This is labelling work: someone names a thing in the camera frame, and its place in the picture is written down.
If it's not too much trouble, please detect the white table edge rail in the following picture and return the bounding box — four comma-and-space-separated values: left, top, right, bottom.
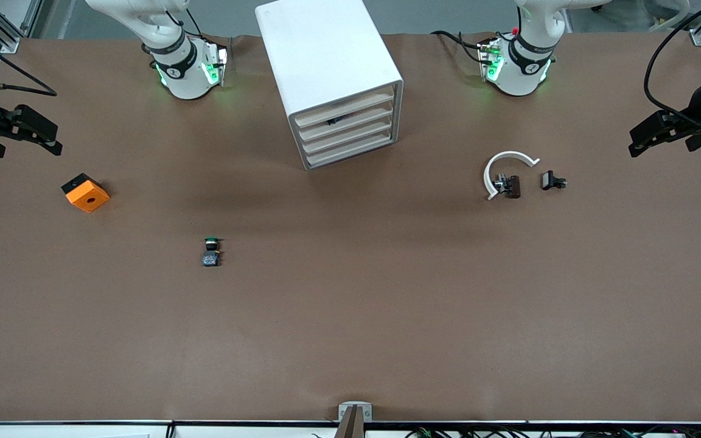
0, 420, 701, 438

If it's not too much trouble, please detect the small brown black component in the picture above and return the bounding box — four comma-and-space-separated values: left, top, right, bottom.
494, 174, 521, 200

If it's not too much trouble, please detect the green push button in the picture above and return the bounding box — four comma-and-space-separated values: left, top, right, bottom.
202, 237, 223, 268

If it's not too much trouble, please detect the white curved plastic part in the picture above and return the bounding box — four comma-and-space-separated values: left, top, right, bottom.
483, 150, 541, 201

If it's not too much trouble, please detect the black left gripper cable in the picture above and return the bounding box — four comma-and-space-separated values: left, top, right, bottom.
644, 0, 701, 131

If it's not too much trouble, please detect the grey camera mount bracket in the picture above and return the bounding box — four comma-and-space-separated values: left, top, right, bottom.
338, 401, 373, 438

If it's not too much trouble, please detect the orange box with black base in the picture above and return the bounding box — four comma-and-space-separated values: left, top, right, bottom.
61, 173, 111, 214

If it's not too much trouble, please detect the black arm base cable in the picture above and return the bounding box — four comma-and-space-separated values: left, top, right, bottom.
431, 29, 486, 64

